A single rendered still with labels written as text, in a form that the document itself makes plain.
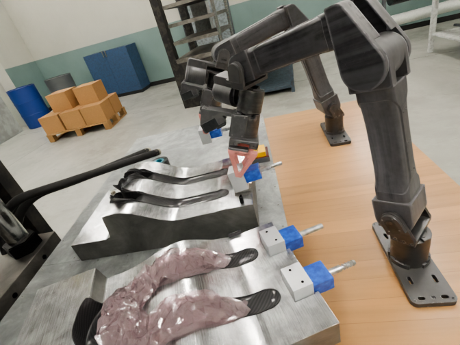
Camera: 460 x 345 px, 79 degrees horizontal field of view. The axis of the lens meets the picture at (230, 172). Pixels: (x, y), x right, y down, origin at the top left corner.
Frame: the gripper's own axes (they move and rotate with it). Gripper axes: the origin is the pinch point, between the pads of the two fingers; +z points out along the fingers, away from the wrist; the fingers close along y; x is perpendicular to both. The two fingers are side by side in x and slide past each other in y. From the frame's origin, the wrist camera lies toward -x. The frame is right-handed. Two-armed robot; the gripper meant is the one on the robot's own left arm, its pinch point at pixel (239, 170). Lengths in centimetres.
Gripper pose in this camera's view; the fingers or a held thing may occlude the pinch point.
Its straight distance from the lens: 69.6
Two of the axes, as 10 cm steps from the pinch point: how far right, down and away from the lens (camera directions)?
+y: -0.7, 4.0, -9.1
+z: -1.3, 9.0, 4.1
